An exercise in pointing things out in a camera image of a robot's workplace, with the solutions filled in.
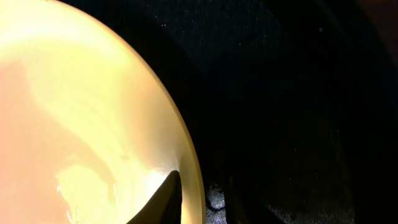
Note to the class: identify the yellow plate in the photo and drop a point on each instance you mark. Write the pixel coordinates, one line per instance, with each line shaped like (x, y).
(88, 131)

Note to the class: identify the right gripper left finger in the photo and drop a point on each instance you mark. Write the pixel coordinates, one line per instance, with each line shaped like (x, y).
(165, 206)

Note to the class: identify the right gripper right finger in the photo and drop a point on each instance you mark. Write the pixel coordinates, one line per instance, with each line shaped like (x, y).
(242, 206)

